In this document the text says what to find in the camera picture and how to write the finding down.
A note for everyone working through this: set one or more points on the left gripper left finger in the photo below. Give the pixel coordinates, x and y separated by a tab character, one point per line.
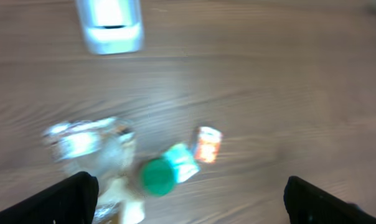
72	200

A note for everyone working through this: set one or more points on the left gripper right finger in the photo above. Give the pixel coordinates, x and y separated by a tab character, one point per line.
307	204

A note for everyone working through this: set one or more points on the white barcode scanner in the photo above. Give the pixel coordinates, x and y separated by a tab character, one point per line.
111	26

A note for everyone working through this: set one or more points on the teal tissue pack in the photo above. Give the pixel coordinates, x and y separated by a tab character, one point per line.
182	162

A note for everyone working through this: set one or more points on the orange Kleenex tissue pack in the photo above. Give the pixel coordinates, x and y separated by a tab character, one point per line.
207	144

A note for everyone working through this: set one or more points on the green lid jar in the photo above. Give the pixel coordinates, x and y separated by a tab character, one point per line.
157	177

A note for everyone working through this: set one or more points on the beige brown food pouch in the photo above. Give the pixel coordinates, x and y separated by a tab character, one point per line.
105	149

